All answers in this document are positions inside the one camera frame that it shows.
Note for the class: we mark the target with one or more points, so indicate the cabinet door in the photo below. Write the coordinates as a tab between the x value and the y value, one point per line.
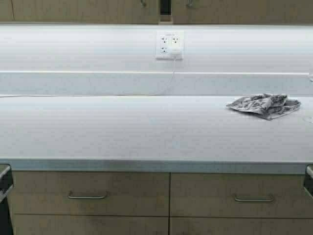
243	12
88	225
79	11
240	226

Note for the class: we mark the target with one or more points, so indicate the upper cabinet wooden shelf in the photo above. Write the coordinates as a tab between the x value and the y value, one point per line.
166	19

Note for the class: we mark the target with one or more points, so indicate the left beige drawer front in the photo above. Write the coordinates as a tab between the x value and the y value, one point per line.
130	193

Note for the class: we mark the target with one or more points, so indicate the beige drawer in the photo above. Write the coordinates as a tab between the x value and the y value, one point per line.
211	195
130	193

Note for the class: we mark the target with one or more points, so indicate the middle beige drawer front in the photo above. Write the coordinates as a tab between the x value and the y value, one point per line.
211	195

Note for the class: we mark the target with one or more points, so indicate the grey patterned dish cloth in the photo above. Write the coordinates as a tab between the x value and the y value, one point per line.
266	106

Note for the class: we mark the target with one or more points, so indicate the clear wine glass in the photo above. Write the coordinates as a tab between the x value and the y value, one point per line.
309	119

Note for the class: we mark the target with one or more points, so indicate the white wall power outlet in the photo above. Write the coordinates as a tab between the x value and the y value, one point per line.
165	40

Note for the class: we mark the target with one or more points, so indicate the upper left door handle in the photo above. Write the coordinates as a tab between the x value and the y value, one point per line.
143	3

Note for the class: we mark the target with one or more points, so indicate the door handle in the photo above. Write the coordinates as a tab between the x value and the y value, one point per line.
190	4
143	3

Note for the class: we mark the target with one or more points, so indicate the middle drawer metal handle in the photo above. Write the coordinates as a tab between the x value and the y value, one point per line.
244	199

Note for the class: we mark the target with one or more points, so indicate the drawer metal handle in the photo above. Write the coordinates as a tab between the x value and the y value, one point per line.
73	196
244	199

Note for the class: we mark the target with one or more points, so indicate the left drawer metal handle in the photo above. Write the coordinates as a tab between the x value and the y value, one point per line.
73	196

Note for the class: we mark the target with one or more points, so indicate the upper right door handle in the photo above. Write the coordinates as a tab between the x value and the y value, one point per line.
190	4

